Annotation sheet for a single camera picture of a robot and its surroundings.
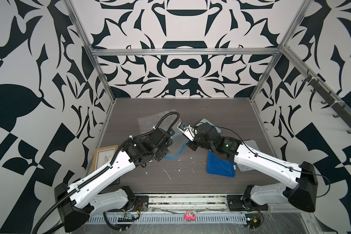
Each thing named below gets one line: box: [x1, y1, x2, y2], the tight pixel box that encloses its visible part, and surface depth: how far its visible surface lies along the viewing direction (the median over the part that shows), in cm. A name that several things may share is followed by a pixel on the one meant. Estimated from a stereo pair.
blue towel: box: [206, 151, 237, 178], surface depth 85 cm
